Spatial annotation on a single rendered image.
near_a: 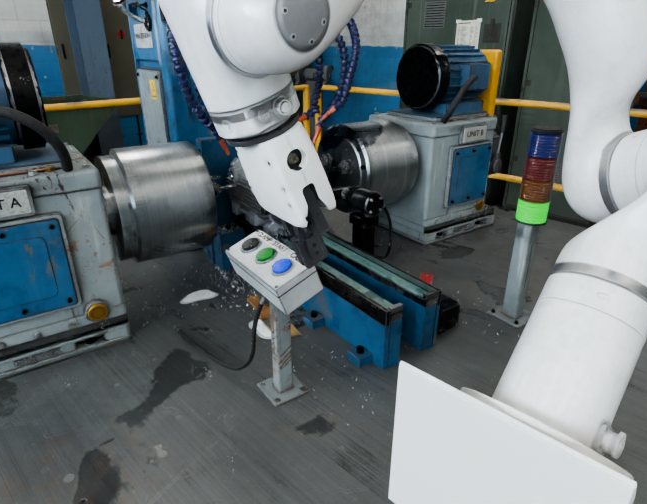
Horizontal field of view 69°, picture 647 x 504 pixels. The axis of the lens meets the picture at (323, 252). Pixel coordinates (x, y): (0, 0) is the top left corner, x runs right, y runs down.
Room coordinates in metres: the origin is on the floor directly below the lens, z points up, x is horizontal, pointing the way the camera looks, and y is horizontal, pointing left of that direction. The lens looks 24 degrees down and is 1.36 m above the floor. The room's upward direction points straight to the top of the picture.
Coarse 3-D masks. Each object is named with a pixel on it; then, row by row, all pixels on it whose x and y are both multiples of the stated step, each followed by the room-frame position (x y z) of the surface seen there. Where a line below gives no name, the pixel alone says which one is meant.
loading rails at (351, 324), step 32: (352, 256) 0.98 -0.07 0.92; (352, 288) 0.81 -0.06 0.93; (384, 288) 0.87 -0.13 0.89; (416, 288) 0.83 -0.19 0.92; (320, 320) 0.87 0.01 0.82; (352, 320) 0.80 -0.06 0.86; (384, 320) 0.72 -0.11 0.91; (416, 320) 0.79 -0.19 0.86; (352, 352) 0.75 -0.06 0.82; (384, 352) 0.72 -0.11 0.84
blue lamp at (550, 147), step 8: (536, 136) 0.90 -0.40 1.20; (544, 136) 0.89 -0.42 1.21; (552, 136) 0.89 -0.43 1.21; (560, 136) 0.89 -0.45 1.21; (528, 144) 0.92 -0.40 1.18; (536, 144) 0.90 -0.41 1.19; (544, 144) 0.89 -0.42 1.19; (552, 144) 0.89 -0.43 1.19; (560, 144) 0.90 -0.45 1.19; (528, 152) 0.91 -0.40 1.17; (536, 152) 0.90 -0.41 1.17; (544, 152) 0.89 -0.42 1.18; (552, 152) 0.89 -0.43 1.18
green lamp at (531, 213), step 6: (522, 204) 0.90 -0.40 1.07; (528, 204) 0.89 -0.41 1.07; (534, 204) 0.89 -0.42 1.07; (540, 204) 0.89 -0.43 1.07; (546, 204) 0.89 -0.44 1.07; (516, 210) 0.93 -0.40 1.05; (522, 210) 0.90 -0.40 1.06; (528, 210) 0.89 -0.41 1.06; (534, 210) 0.89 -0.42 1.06; (540, 210) 0.89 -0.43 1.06; (546, 210) 0.89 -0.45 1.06; (516, 216) 0.92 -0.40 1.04; (522, 216) 0.90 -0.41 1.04; (528, 216) 0.89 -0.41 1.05; (534, 216) 0.89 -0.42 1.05; (540, 216) 0.89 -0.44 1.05; (546, 216) 0.90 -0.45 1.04; (528, 222) 0.89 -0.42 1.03; (534, 222) 0.89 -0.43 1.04; (540, 222) 0.89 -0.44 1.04
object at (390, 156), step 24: (384, 120) 1.39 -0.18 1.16; (336, 144) 1.32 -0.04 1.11; (360, 144) 1.24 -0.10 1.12; (384, 144) 1.27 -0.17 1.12; (408, 144) 1.31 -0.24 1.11; (336, 168) 1.24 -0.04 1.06; (360, 168) 1.23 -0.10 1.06; (384, 168) 1.24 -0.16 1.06; (408, 168) 1.29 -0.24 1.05; (384, 192) 1.25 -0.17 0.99
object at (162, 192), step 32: (96, 160) 0.98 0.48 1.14; (128, 160) 0.93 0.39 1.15; (160, 160) 0.96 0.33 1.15; (192, 160) 0.99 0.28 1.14; (128, 192) 0.89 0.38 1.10; (160, 192) 0.91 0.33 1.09; (192, 192) 0.94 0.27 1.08; (128, 224) 0.87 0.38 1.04; (160, 224) 0.89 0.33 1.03; (192, 224) 0.93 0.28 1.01; (128, 256) 0.90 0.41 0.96; (160, 256) 0.94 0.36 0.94
